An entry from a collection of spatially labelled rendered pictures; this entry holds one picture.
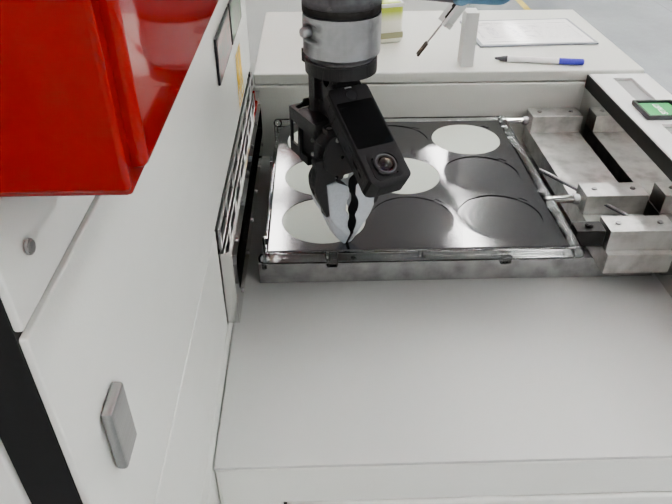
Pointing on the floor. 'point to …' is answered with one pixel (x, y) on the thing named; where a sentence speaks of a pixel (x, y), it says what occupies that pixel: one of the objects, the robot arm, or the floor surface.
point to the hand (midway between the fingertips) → (349, 235)
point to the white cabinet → (456, 483)
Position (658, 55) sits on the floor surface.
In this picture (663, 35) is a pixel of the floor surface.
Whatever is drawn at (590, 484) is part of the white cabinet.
